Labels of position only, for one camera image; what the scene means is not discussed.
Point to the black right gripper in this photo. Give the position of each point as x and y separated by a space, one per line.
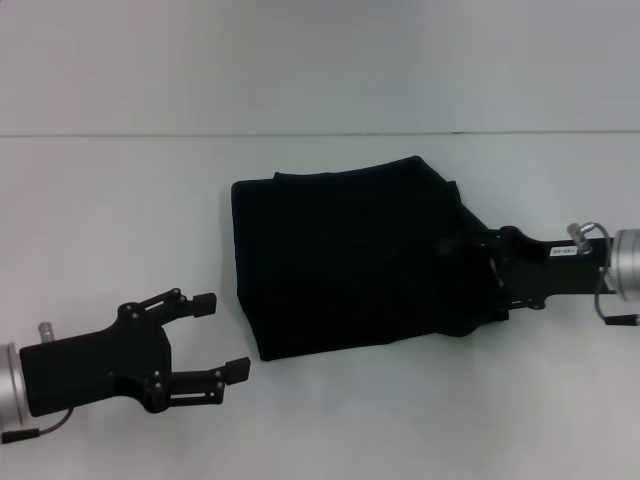
555 272

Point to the black shirt with FREE print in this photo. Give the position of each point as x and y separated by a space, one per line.
350 260

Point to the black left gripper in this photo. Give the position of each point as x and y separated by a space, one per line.
95 367

